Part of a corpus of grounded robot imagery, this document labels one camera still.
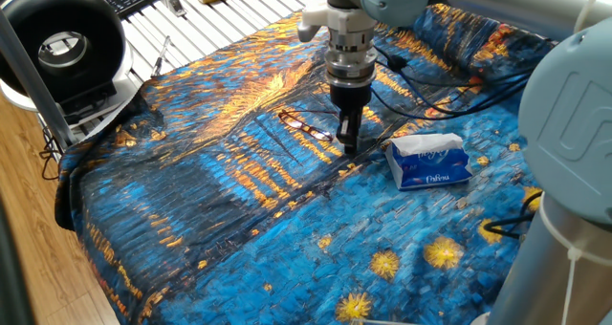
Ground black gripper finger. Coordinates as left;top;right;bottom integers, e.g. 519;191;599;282
336;110;349;155
347;110;363;155

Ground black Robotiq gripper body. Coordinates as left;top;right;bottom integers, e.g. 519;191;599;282
329;82;373;115

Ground red thin-frame glasses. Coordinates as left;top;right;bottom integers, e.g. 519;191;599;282
277;107;336;143

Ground thin metal hand tool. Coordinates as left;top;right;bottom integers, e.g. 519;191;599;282
149;34;173;79

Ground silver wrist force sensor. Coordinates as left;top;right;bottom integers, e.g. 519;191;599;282
323;28;379;88

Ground blue white tissue pack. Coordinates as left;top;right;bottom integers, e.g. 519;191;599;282
384;132;474;192

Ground starry night painted tablecloth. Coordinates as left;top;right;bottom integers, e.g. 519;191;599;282
54;0;560;325

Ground white zip tie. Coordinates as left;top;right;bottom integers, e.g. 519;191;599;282
572;0;612;34
537;195;612;325

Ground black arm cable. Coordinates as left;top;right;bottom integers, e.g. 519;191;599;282
372;45;539;119

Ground black base cable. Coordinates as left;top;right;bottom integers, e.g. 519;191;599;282
482;189;545;241

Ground black ring light cable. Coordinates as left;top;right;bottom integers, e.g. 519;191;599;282
37;123;66;182

